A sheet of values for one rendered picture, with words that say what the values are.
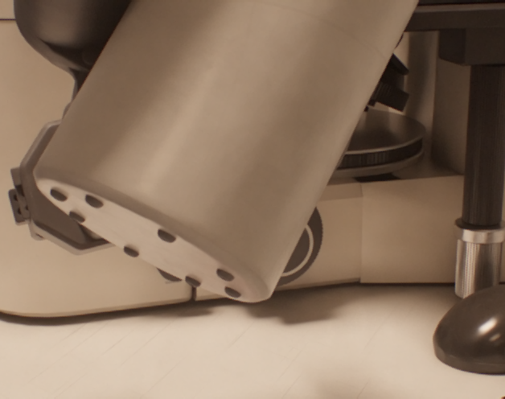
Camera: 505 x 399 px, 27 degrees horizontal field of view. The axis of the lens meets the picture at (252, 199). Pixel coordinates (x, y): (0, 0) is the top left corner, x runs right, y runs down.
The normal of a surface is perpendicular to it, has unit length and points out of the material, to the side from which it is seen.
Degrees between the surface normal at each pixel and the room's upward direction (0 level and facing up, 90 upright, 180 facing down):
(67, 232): 65
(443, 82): 90
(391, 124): 0
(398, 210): 81
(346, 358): 0
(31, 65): 90
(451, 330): 49
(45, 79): 90
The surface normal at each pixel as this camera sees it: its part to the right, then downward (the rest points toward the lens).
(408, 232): -0.01, 0.28
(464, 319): -0.61, -0.66
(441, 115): -0.95, 0.09
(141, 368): 0.00, -0.96
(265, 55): 0.22, -0.15
